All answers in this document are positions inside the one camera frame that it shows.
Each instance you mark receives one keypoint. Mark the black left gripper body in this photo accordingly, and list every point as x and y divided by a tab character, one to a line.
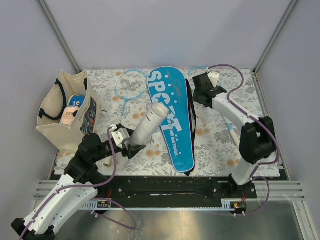
106	151

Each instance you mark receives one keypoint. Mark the white shuttlecock tube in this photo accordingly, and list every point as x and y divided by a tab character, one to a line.
154	117

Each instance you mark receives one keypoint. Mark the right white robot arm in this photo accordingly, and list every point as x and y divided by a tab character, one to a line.
256	143

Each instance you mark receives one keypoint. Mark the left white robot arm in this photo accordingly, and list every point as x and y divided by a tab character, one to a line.
80	182

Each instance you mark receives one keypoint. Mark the blue badminton racket cover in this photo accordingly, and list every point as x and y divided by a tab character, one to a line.
167	85

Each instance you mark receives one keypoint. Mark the white shuttlecock near box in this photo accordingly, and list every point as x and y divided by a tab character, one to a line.
104	112

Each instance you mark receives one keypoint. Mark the blue can in bag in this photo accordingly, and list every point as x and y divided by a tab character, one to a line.
76	101

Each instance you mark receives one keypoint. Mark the floral tablecloth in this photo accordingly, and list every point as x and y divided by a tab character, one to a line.
216	154

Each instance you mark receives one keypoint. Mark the cream canvas tote bag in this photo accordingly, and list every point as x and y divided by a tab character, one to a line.
67	138

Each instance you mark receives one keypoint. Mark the blue racket left side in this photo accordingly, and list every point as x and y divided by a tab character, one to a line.
130	85

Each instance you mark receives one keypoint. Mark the blue racket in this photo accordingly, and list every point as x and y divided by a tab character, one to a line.
191	73
130	85

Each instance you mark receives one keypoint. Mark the blue racket right side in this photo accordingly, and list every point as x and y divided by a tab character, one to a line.
191	73

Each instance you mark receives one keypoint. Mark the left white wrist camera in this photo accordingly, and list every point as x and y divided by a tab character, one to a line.
120	135

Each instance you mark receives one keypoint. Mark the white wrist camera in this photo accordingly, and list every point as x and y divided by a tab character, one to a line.
120	135
214	78

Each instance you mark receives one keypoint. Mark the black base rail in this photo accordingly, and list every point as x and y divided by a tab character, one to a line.
173	187

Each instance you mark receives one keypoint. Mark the white slotted cable duct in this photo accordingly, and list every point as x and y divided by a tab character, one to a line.
165	204

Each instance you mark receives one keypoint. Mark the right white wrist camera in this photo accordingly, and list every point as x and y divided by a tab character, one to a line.
214	78

